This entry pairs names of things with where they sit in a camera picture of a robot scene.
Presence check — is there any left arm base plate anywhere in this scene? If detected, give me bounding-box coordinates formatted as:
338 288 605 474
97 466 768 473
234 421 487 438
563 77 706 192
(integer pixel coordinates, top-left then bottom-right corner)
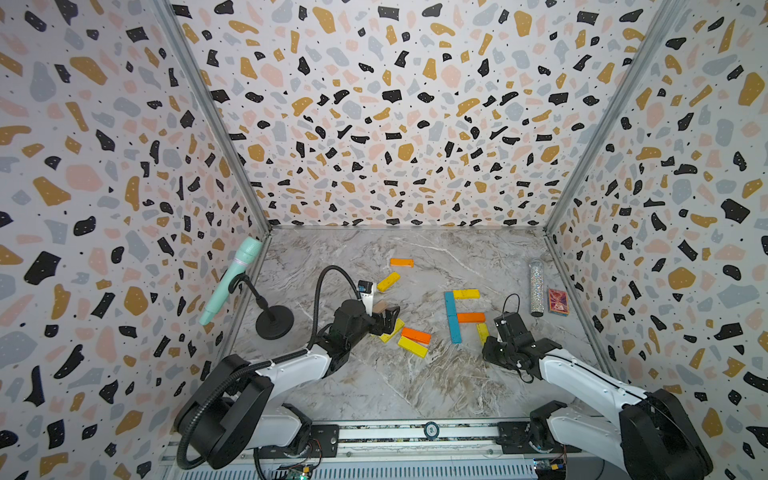
282 424 340 458

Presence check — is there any yellow-green block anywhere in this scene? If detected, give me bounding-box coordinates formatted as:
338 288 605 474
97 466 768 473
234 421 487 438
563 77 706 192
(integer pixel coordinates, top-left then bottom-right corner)
476 323 489 344

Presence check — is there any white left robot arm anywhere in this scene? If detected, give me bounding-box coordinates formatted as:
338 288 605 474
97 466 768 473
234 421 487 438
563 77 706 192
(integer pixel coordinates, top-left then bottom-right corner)
174 299 400 470

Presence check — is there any yellow block scuffed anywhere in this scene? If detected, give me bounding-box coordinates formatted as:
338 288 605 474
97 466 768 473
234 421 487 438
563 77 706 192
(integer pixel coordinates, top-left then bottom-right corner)
452 289 481 300

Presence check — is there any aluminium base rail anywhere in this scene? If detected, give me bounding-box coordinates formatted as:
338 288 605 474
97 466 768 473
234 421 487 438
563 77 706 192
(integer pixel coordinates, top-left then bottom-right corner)
154 418 628 479

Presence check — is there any orange block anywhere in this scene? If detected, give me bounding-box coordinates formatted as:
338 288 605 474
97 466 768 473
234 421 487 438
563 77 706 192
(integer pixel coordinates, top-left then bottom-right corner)
390 258 415 268
402 327 432 345
457 312 486 324

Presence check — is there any aluminium corner post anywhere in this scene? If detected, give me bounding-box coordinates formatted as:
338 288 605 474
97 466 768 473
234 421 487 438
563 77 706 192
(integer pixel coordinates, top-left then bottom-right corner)
544 0 687 236
151 0 271 241

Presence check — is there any black gooseneck mic stand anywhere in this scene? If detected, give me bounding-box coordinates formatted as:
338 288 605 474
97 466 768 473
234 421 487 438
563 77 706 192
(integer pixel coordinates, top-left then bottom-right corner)
228 273 294 340

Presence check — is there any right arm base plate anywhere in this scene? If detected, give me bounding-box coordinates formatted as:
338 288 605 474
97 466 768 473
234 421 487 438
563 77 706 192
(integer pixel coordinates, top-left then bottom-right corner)
495 421 582 454

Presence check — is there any aluminium corner post right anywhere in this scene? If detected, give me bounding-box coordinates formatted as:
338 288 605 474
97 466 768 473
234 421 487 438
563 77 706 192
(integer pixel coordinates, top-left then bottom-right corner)
544 0 687 236

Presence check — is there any mint green microphone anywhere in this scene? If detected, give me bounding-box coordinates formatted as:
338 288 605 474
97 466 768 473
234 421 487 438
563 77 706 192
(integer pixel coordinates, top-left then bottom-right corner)
198 237 263 326

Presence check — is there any silver glitter microphone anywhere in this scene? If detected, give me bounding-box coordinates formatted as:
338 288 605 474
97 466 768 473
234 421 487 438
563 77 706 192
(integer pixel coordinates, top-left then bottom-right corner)
529 258 545 317

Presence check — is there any round knob on rail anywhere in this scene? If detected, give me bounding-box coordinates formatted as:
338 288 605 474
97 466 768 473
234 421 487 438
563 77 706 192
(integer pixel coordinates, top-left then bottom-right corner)
423 421 440 441

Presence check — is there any yellow block lowest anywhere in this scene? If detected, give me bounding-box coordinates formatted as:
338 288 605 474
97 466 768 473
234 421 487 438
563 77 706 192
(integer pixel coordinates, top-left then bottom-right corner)
398 336 429 359

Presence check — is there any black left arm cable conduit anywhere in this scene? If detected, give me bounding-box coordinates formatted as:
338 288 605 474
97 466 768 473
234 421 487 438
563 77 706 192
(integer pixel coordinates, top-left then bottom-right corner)
175 264 364 470

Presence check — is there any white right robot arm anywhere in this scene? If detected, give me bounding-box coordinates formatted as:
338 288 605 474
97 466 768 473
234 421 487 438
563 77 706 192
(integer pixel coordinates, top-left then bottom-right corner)
482 312 714 479

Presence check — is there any purple card box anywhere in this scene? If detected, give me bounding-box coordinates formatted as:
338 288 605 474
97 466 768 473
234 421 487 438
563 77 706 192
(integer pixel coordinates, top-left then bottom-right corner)
547 289 570 316

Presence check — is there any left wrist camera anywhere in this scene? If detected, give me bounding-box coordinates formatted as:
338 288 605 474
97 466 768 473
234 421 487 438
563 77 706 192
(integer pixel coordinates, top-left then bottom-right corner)
357 280 375 315

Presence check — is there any teal block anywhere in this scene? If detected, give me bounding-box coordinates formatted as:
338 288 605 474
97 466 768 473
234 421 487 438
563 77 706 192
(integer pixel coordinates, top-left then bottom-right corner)
448 315 462 344
444 291 458 320

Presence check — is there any aluminium corner post left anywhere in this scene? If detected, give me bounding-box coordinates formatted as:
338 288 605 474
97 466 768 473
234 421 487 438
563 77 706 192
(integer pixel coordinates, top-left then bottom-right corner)
151 0 271 241

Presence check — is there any natural wood block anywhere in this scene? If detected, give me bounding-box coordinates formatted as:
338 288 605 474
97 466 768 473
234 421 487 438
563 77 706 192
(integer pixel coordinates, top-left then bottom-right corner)
372 300 388 314

